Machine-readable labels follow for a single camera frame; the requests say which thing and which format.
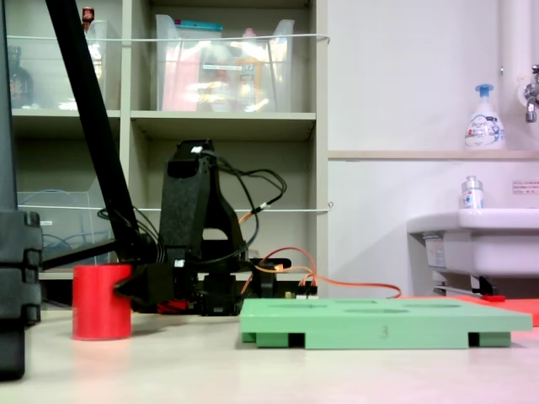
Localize clear bin with blue cable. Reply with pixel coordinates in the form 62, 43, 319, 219
16, 176, 118, 273

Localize white sink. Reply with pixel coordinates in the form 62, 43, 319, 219
405, 207, 539, 295

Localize dark upright post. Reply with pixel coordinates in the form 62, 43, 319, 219
0, 0, 19, 212

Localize metal faucet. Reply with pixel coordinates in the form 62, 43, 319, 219
521, 64, 539, 125

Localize beige wall ledge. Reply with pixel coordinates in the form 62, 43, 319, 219
328, 150, 539, 162

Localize red and orange wire bundle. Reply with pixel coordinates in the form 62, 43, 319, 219
157, 297, 199, 315

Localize red cylinder block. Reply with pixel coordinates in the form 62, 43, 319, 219
72, 263, 133, 342

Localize white pump soap bottle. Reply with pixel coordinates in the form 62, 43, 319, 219
464, 82, 507, 152

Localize clear bin with packages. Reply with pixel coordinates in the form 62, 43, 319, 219
154, 13, 296, 114

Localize green shape sorter board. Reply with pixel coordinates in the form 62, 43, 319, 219
239, 297, 534, 351

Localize orange cable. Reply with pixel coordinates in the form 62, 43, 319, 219
237, 210, 403, 300

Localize red flat mat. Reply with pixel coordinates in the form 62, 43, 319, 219
399, 294, 539, 328

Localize black arm wires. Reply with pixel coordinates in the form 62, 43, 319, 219
97, 149, 288, 266

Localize small clear sanitizer bottle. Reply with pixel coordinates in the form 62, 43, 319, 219
458, 175, 485, 210

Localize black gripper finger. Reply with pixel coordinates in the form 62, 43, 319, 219
111, 268, 149, 301

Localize clear plastic bin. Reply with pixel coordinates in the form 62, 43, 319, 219
6, 19, 109, 111

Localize beige shelf unit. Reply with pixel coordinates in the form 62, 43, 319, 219
3, 0, 330, 311

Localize dark glass bottle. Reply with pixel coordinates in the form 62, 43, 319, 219
7, 45, 35, 109

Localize notched black stack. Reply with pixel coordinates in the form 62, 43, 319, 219
0, 210, 44, 382

